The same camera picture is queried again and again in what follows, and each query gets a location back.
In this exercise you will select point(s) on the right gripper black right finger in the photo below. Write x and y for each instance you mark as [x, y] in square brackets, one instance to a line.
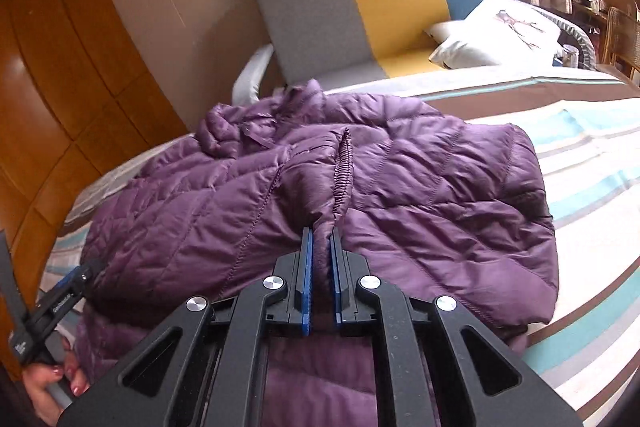
[346, 270]

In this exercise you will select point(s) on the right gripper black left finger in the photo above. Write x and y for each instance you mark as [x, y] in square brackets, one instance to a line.
[291, 317]

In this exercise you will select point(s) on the purple quilted puffer jacket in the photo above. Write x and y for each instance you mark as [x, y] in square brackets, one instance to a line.
[436, 205]

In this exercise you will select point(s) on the left hand painted nails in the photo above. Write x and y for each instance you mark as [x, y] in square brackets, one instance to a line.
[38, 377]

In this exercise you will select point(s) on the orange wooden wardrobe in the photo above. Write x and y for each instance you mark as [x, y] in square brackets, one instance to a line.
[77, 101]

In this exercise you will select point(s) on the white pillow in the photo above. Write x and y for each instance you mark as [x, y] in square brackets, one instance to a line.
[496, 32]

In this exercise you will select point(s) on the white bed side rail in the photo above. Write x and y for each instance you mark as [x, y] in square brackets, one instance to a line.
[245, 90]

